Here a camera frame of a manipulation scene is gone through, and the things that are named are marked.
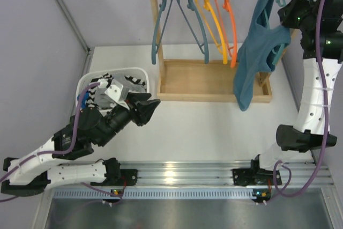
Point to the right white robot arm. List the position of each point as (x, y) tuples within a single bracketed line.
[(311, 129)]

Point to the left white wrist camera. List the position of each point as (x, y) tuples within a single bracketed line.
[(116, 90)]

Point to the white plastic laundry basket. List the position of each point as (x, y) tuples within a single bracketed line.
[(83, 81)]

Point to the black white striped garment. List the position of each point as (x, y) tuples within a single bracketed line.
[(136, 80)]

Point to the blue garment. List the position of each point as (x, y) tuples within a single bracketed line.
[(84, 99)]

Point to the teal blue tank top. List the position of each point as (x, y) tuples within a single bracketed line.
[(258, 53)]

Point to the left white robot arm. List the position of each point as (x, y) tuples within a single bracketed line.
[(53, 164)]

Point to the grey garment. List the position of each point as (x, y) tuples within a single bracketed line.
[(136, 85)]

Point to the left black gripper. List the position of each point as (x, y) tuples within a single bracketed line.
[(138, 112)]

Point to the aluminium mounting rail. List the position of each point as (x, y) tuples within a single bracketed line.
[(195, 181)]

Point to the wooden clothes rack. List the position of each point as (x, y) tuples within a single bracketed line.
[(195, 80)]

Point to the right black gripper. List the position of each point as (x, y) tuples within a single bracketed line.
[(285, 13)]

